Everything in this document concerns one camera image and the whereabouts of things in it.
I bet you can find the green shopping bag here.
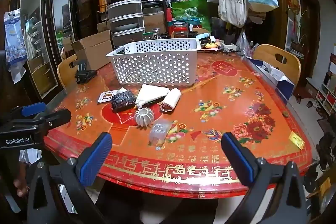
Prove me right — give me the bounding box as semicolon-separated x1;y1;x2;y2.
171;0;213;33

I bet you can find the white ribbed pumpkin-shaped ball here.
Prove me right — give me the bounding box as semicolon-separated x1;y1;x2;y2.
135;107;155;127

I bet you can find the white perforated plastic basket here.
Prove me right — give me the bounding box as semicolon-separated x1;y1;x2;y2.
105;38;201;86

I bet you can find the storage shelf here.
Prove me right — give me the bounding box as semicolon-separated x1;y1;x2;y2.
315;53;336;113

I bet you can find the wooden chair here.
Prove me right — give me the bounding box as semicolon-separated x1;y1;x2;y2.
252;44;301;86
57;54;79;89

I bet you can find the crumpled clear plastic bag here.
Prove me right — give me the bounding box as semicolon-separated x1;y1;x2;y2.
235;31;254;58

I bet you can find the blue white paper box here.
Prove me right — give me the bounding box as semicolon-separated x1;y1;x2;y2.
245;57;296;106

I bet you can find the yellow sticker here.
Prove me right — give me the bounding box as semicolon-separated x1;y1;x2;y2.
288;133;305;150

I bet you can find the blue white hanging packet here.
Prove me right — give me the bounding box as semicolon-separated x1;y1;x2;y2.
4;9;28;83

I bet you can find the dark patterned pouch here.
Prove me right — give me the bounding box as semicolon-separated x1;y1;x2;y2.
111;91;137;112

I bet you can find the dark wooden mirror cabinet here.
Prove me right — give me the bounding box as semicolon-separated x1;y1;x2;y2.
10;0;108;100

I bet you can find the small cartoon print packet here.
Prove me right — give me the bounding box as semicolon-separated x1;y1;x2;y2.
97;91;118;104

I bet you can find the wooden chair back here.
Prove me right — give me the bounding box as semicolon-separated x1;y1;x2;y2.
252;44;301;86

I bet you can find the black folding tool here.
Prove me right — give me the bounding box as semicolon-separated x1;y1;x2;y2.
74;59;97;84

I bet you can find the cream cloth pouch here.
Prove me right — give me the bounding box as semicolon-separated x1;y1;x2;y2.
135;84;171;109

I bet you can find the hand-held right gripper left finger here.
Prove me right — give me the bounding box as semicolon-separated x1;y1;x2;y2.
26;132;113;224

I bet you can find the person's left hand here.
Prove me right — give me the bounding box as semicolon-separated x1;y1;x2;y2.
13;161;32;198

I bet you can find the round red wall decoration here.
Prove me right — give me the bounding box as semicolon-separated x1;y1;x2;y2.
286;0;301;17

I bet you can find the brown cardboard box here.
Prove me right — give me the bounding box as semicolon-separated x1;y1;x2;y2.
143;11;167;34

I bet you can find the clear plastic bag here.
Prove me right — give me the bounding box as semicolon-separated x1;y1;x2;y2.
235;31;254;58
148;120;172;147

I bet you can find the grey stacked drawer unit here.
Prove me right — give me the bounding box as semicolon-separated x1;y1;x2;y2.
104;0;146;50

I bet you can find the open cardboard box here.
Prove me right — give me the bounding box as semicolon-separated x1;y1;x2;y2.
70;30;114;71

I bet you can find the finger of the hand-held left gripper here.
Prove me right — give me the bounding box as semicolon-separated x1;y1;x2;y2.
16;109;72;135
8;102;47;122

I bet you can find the red lid glass jar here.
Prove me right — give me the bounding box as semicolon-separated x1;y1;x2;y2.
173;21;189;39

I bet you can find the potted plant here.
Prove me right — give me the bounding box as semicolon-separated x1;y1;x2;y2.
290;11;309;54

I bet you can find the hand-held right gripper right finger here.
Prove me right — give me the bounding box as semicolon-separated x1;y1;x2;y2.
221;132;307;224

